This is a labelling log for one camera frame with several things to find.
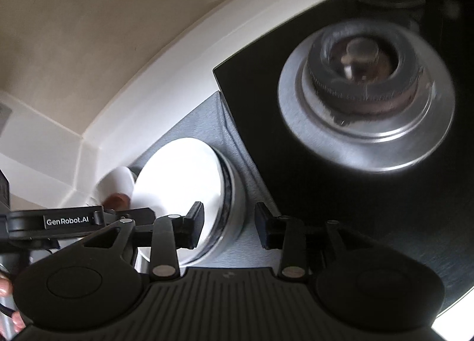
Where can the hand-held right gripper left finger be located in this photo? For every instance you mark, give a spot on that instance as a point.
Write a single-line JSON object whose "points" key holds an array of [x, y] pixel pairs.
{"points": [[194, 224]]}

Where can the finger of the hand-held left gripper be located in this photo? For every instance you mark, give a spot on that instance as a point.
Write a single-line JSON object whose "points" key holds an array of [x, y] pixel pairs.
{"points": [[140, 213]]}

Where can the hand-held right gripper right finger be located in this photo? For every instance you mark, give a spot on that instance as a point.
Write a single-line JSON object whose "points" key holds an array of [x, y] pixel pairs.
{"points": [[264, 228]]}

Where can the brown round plate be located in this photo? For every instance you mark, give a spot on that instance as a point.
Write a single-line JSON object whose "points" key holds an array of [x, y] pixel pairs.
{"points": [[117, 199]]}

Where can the plain white bowl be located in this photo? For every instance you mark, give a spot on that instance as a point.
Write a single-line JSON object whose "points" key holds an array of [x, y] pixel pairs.
{"points": [[239, 200]]}

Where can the white square floral plate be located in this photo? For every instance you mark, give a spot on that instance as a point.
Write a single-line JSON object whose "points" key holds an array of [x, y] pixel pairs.
{"points": [[115, 180]]}

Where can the white bowl with blue pattern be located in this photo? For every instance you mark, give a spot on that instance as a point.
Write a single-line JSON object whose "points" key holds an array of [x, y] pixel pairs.
{"points": [[177, 181]]}

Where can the black glass gas stove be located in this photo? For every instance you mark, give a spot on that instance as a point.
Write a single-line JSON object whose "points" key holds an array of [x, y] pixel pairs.
{"points": [[333, 193]]}

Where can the steel stove burner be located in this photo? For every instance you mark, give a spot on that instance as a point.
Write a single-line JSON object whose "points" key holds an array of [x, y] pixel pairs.
{"points": [[366, 104]]}

